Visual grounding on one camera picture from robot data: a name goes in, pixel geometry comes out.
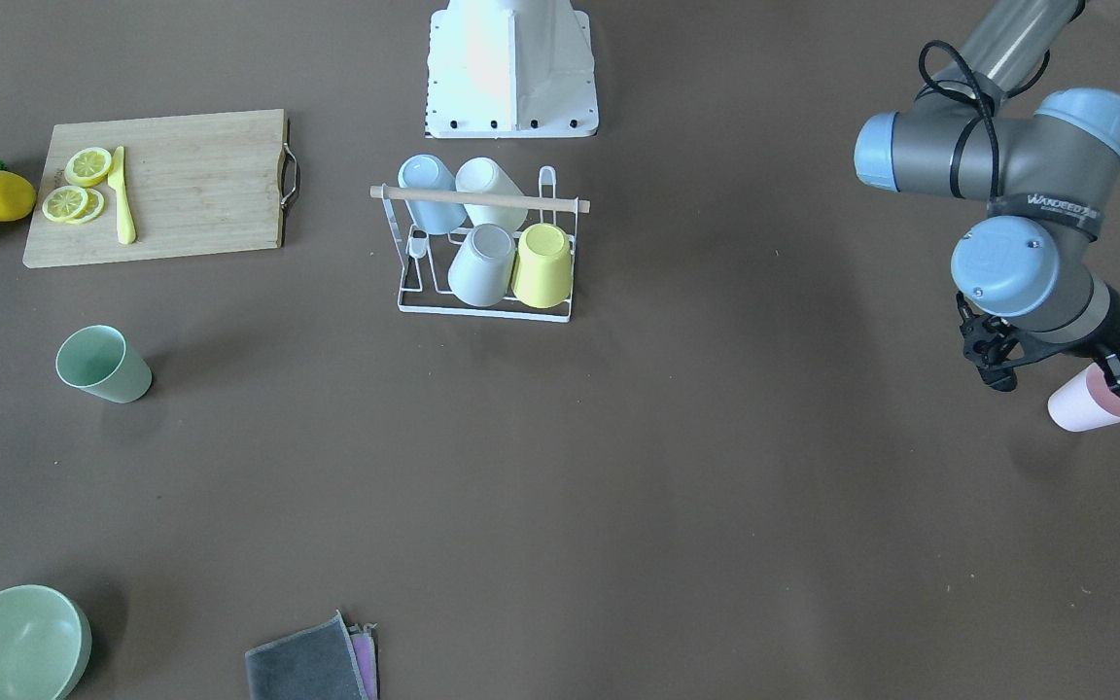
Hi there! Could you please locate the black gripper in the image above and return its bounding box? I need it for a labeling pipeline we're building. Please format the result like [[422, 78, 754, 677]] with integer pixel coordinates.
[[956, 284, 1120, 400]]

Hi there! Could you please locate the pink cup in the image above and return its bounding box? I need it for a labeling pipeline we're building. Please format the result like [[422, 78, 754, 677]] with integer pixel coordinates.
[[1046, 363, 1120, 433]]

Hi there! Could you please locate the mint green cup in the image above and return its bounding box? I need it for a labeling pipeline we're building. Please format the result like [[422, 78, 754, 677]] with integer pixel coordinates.
[[56, 325, 153, 403]]

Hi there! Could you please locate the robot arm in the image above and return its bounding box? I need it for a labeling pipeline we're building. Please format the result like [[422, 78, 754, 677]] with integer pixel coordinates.
[[853, 1, 1120, 399]]

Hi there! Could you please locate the yellow cup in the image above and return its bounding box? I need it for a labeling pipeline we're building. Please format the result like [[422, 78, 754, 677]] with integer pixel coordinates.
[[511, 223, 573, 309]]

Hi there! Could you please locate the grey cup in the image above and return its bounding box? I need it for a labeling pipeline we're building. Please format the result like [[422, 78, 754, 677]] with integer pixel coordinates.
[[447, 225, 516, 307]]

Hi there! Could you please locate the white cup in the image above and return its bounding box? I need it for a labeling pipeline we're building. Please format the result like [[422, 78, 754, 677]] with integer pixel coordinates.
[[455, 157, 528, 233]]

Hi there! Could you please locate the light blue cup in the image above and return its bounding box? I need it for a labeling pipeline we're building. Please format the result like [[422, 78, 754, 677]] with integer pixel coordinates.
[[399, 153, 468, 236]]

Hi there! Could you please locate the purple cloth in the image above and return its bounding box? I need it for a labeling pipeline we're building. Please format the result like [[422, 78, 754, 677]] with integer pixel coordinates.
[[348, 623, 379, 700]]

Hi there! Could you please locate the grey cloth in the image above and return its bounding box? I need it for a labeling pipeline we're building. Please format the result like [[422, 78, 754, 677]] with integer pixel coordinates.
[[245, 612, 365, 699]]

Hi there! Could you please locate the wooden cutting board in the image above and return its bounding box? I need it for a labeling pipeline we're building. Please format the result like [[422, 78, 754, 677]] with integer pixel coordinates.
[[22, 108, 298, 267]]

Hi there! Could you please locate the yellow plastic knife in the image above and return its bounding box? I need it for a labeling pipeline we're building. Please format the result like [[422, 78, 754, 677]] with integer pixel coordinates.
[[108, 146, 137, 245]]

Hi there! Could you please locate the lower lemon slice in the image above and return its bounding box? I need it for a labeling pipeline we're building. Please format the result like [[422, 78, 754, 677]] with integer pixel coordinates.
[[66, 188, 106, 225], [40, 185, 90, 223]]

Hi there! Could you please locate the green bowl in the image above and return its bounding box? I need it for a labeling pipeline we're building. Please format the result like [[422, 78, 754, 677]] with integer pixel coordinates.
[[0, 584, 92, 699]]

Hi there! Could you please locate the white wire cup holder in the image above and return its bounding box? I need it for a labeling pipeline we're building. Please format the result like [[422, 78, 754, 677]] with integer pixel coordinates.
[[368, 165, 590, 324]]

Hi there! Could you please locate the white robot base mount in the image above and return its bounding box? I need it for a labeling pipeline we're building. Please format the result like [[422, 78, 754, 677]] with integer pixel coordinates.
[[424, 1, 600, 139]]

